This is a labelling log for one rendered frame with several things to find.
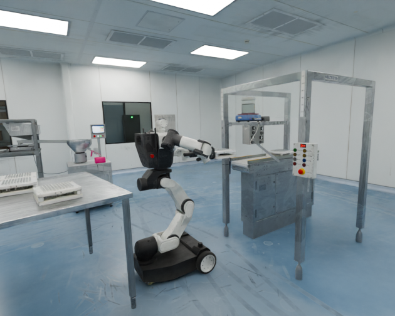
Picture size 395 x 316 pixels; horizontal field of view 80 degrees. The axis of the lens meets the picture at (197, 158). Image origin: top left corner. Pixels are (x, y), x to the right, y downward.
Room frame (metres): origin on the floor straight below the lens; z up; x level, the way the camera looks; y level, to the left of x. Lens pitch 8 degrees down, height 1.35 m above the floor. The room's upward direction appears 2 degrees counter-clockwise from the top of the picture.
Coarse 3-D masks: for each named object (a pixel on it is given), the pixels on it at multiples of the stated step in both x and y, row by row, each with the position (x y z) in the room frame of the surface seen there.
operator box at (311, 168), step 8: (296, 144) 1.81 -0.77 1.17; (312, 144) 1.70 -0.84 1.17; (296, 152) 1.81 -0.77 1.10; (312, 152) 1.70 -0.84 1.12; (312, 160) 1.70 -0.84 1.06; (296, 168) 1.81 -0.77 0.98; (304, 168) 1.75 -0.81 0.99; (312, 168) 1.69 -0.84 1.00; (304, 176) 1.75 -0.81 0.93; (312, 176) 1.69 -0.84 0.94
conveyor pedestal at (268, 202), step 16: (256, 176) 2.56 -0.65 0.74; (272, 176) 2.72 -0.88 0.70; (288, 176) 2.88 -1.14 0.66; (256, 192) 2.58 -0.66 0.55; (272, 192) 2.72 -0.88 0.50; (288, 192) 2.89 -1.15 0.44; (256, 208) 2.58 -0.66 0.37; (272, 208) 2.72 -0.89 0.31; (288, 208) 2.89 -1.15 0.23; (256, 224) 2.57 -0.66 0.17; (272, 224) 2.74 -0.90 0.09; (288, 224) 2.91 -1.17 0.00
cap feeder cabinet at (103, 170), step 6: (66, 162) 3.93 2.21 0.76; (72, 162) 3.89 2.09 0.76; (78, 162) 3.87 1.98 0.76; (84, 162) 3.85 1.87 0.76; (90, 162) 3.83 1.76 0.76; (108, 162) 3.80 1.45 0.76; (72, 168) 3.53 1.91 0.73; (78, 168) 3.57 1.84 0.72; (84, 168) 3.61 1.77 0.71; (90, 168) 3.66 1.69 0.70; (96, 168) 3.70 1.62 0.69; (102, 168) 3.75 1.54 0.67; (108, 168) 3.80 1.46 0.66; (96, 174) 3.69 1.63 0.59; (102, 174) 3.74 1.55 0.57; (108, 174) 3.79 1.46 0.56; (108, 180) 3.79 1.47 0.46
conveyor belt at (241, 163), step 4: (240, 160) 2.72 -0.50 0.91; (244, 160) 2.71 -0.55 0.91; (248, 160) 2.71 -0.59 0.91; (272, 160) 2.66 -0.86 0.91; (232, 164) 2.65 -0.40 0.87; (236, 164) 2.58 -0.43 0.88; (240, 164) 2.53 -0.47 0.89; (244, 164) 2.49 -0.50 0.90; (248, 164) 2.46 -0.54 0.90; (248, 168) 2.46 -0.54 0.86
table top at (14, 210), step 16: (64, 176) 2.19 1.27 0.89; (80, 176) 2.17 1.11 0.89; (96, 176) 2.15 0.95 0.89; (32, 192) 1.66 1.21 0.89; (96, 192) 1.61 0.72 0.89; (112, 192) 1.60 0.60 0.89; (128, 192) 1.59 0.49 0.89; (0, 208) 1.34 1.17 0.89; (16, 208) 1.33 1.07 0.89; (32, 208) 1.32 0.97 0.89; (48, 208) 1.31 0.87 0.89; (64, 208) 1.31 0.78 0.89; (80, 208) 1.36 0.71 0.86; (0, 224) 1.12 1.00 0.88; (16, 224) 1.16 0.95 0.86
